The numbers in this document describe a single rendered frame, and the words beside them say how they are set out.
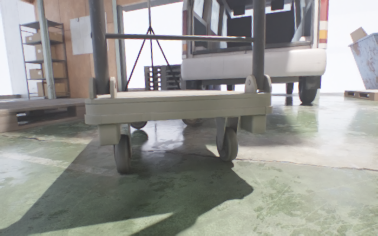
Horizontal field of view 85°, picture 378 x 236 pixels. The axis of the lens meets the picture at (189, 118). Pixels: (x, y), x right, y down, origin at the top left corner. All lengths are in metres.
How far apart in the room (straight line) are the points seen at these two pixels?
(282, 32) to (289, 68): 2.11
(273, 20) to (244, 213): 4.07
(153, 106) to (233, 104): 0.16
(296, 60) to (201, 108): 1.89
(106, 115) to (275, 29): 4.05
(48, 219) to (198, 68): 2.10
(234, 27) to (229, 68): 2.19
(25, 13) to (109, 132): 8.10
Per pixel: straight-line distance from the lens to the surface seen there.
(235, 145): 0.58
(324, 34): 2.40
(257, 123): 0.47
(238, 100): 0.44
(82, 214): 0.44
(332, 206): 0.48
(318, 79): 2.46
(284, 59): 2.24
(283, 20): 4.34
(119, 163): 0.53
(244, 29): 4.35
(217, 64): 2.30
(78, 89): 6.52
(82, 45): 6.36
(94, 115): 0.40
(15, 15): 8.82
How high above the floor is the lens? 0.22
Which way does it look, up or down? 8 degrees down
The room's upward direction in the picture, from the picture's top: 1 degrees counter-clockwise
